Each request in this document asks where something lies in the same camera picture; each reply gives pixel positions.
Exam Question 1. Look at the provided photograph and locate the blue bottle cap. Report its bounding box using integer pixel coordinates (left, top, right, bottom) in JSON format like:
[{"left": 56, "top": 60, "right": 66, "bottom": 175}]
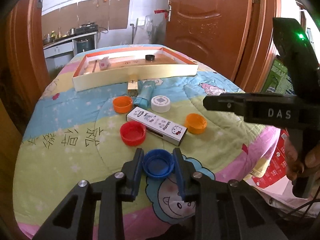
[{"left": 143, "top": 149, "right": 174, "bottom": 179}]

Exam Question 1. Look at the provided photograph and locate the white hello kitty box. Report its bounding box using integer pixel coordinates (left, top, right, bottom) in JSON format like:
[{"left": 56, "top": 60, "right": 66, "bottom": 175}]
[{"left": 126, "top": 107, "right": 188, "bottom": 146}]

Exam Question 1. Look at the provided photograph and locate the red bottle cap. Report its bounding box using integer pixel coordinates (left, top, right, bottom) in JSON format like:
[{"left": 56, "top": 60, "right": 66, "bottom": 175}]
[{"left": 119, "top": 121, "right": 146, "bottom": 146}]

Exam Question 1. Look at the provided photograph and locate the orange bottle cap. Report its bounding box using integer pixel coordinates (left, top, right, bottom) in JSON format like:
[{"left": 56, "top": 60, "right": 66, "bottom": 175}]
[
  {"left": 112, "top": 96, "right": 133, "bottom": 114},
  {"left": 184, "top": 113, "right": 207, "bottom": 134}
]

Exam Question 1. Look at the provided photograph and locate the white jar lid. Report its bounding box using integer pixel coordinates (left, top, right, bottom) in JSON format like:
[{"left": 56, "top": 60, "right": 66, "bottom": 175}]
[{"left": 151, "top": 95, "right": 171, "bottom": 113}]

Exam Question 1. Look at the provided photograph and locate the gold rectangular box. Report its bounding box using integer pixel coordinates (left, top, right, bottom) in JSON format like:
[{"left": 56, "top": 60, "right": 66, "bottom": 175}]
[{"left": 127, "top": 75, "right": 138, "bottom": 97}]

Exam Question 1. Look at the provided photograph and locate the teal cosmetic tube box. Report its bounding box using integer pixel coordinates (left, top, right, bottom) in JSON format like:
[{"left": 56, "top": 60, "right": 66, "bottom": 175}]
[{"left": 133, "top": 80, "right": 156, "bottom": 109}]

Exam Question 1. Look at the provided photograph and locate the black bottle cap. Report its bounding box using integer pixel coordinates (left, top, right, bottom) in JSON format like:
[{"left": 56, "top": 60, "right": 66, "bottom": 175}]
[{"left": 145, "top": 54, "right": 155, "bottom": 61}]

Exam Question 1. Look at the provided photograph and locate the person right hand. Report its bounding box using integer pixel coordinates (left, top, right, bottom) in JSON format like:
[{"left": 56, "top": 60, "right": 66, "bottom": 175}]
[{"left": 284, "top": 137, "right": 319, "bottom": 181}]

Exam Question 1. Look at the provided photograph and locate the red beverage carton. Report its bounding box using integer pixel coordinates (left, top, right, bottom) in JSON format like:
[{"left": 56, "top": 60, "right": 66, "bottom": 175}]
[{"left": 252, "top": 129, "right": 288, "bottom": 189}]

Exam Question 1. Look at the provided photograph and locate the colourful cartoon sheep tablecloth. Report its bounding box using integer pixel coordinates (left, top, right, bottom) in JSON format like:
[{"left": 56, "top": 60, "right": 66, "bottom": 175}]
[{"left": 13, "top": 54, "right": 280, "bottom": 238}]

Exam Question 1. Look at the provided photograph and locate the orange shallow cardboard tray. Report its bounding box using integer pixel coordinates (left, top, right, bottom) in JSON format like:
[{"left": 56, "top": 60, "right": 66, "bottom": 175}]
[{"left": 72, "top": 44, "right": 198, "bottom": 92}]

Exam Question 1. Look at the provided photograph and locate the brown wooden door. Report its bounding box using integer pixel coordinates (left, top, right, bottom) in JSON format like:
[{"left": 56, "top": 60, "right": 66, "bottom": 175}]
[{"left": 164, "top": 0, "right": 252, "bottom": 81}]

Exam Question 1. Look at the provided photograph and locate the teal air fryer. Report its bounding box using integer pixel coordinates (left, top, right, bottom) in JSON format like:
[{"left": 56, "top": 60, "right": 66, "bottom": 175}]
[{"left": 76, "top": 38, "right": 95, "bottom": 53}]

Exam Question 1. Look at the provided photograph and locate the white kitchen counter cabinet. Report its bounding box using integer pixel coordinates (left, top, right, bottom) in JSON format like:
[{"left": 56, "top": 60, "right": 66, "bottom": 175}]
[{"left": 43, "top": 31, "right": 98, "bottom": 72}]

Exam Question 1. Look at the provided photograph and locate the white plastic sack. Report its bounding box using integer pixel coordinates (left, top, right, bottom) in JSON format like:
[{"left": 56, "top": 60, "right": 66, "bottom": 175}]
[{"left": 134, "top": 16, "right": 153, "bottom": 44}]

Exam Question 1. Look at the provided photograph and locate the black gas stove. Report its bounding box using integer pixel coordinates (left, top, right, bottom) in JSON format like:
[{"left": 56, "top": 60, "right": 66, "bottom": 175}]
[{"left": 75, "top": 23, "right": 99, "bottom": 35}]

